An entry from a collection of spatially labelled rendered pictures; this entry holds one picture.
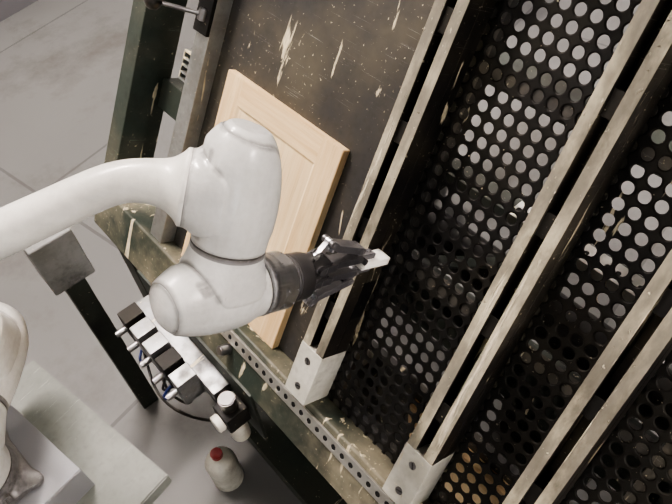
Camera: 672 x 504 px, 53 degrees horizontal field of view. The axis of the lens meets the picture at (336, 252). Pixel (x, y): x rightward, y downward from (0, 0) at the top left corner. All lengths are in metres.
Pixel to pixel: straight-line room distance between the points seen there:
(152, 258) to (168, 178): 0.93
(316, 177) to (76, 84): 2.86
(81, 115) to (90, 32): 0.79
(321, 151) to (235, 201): 0.51
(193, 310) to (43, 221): 0.21
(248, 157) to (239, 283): 0.17
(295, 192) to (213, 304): 0.54
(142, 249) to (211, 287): 0.94
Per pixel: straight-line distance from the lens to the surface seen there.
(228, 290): 0.88
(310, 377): 1.35
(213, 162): 0.83
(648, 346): 0.97
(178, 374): 1.68
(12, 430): 1.67
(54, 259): 1.88
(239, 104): 1.49
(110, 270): 2.99
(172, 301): 0.87
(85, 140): 3.66
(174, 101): 1.78
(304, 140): 1.34
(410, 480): 1.26
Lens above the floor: 2.16
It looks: 50 degrees down
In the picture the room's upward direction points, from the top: 7 degrees counter-clockwise
